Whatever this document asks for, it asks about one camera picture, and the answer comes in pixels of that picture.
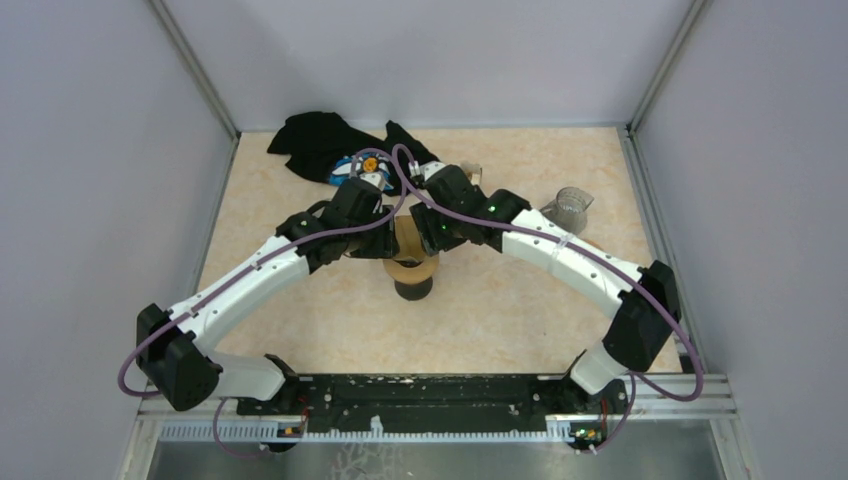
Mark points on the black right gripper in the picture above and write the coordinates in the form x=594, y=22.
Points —
x=433, y=241

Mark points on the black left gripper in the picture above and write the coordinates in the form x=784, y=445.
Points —
x=386, y=244

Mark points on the brown paper coffee filter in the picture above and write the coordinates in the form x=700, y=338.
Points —
x=410, y=248

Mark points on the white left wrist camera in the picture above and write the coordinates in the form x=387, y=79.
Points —
x=376, y=179

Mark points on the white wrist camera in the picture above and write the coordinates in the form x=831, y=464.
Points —
x=420, y=173
x=376, y=179

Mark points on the smoky glass pitcher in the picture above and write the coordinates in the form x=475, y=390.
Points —
x=569, y=209

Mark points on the orange coffee filter box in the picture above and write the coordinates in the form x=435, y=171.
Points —
x=473, y=172

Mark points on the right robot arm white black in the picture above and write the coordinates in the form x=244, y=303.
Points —
x=641, y=302

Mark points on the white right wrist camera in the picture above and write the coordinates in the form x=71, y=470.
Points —
x=420, y=173

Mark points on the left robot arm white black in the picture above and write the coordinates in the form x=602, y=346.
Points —
x=178, y=345

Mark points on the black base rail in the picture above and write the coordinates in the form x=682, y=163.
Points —
x=451, y=404

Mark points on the black cloth with flower print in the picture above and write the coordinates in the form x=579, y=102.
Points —
x=322, y=147

